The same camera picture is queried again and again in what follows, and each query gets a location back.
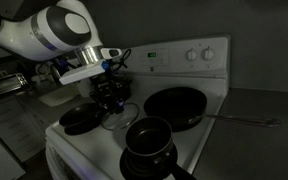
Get small black frying pan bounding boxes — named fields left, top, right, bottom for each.
left=58, top=102, right=104, bottom=128

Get white stove knob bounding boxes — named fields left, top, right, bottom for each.
left=185, top=48, right=198, bottom=62
left=201, top=47, right=216, bottom=61

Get black coil burner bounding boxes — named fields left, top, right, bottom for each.
left=63, top=121, right=100, bottom=136
left=119, top=146, right=178, bottom=180

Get white lower cabinet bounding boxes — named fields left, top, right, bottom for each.
left=0, top=96, right=48, bottom=180

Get small black saucepan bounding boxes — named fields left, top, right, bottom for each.
left=125, top=116, right=197, bottom=180

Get glass lid with black knob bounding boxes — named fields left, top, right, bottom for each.
left=100, top=102, right=141, bottom=131

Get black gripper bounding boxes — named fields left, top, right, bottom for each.
left=89, top=73, right=128, bottom=114

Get large black frying pan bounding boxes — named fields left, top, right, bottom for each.
left=143, top=86, right=282, bottom=133

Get silver toaster oven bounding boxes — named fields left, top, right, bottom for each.
left=0, top=72, right=30, bottom=98

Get white paper towel roll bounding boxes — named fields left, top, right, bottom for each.
left=76, top=79, right=92, bottom=98

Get white electric stove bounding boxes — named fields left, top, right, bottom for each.
left=44, top=34, right=232, bottom=180

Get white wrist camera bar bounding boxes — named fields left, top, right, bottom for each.
left=58, top=60, right=108, bottom=86

